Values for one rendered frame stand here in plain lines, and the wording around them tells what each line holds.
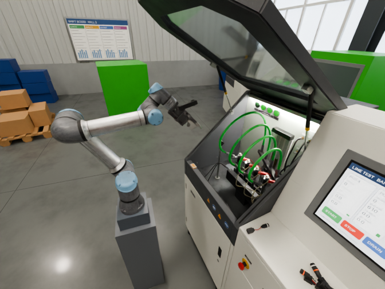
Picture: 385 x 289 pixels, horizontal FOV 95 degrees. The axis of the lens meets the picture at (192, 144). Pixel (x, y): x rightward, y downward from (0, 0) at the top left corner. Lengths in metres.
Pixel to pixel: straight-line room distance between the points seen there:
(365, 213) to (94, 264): 2.02
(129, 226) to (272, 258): 0.79
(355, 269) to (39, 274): 2.27
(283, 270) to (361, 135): 0.62
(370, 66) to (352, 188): 2.70
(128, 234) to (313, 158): 1.08
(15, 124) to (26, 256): 2.77
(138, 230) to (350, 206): 1.06
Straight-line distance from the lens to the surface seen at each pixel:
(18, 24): 7.81
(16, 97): 5.07
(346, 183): 0.92
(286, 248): 1.04
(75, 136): 0.89
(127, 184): 1.05
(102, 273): 2.11
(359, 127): 0.90
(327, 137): 0.94
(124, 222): 1.20
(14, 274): 2.49
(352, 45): 4.88
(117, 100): 4.19
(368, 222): 0.94
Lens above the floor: 1.81
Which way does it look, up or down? 32 degrees down
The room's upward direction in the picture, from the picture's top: 1 degrees clockwise
